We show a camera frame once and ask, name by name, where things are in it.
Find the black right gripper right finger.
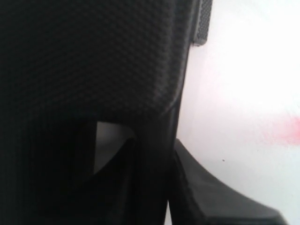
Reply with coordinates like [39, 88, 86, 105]
[168, 140, 287, 225]

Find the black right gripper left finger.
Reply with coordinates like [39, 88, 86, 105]
[70, 138, 136, 225]

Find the black plastic tool case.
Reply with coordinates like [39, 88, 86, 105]
[0, 0, 200, 225]

